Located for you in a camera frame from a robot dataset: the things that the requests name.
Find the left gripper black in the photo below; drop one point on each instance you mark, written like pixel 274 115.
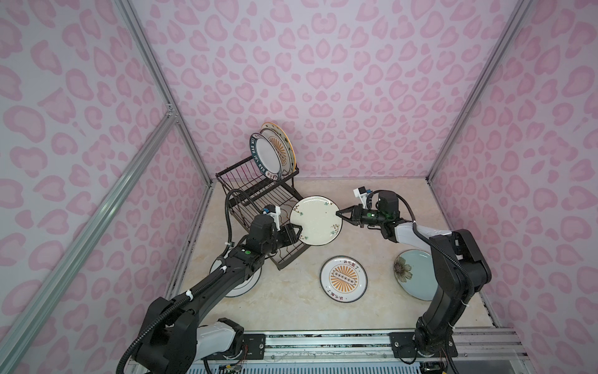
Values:
pixel 289 234

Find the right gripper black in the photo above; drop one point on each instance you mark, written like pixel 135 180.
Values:
pixel 358 218

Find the white plate brown rim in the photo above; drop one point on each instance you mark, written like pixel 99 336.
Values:
pixel 318 220

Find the white plate dark blue rim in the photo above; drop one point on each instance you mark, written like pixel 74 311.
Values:
pixel 265 156

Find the cream star cartoon plate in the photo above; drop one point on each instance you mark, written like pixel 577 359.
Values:
pixel 287 140

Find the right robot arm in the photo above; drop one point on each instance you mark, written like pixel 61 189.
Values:
pixel 459 267

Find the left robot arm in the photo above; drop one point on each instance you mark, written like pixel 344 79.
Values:
pixel 172 337

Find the white plate black rings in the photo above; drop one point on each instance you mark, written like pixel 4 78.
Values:
pixel 243 285

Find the light green flower plate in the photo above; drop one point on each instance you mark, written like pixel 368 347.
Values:
pixel 414 271

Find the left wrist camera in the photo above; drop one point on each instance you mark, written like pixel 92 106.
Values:
pixel 274 212

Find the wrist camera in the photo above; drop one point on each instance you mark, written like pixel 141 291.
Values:
pixel 274 212
pixel 362 194

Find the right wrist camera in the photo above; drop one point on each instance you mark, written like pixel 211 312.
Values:
pixel 362 194

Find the black wire dish rack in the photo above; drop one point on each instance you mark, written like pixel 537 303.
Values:
pixel 245 175

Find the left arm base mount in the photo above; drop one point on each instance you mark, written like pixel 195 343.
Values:
pixel 248 346

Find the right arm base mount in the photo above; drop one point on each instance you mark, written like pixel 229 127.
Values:
pixel 403 346

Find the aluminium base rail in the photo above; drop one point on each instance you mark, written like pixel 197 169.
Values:
pixel 481 350

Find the aluminium frame post left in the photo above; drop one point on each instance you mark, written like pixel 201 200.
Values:
pixel 140 39

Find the aluminium frame post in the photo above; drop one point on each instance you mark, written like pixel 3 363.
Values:
pixel 515 23
pixel 140 39

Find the aluminium frame post right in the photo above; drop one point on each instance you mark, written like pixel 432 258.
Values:
pixel 515 23

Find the aluminium frame diagonal beam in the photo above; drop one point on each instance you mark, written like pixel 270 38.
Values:
pixel 30 322

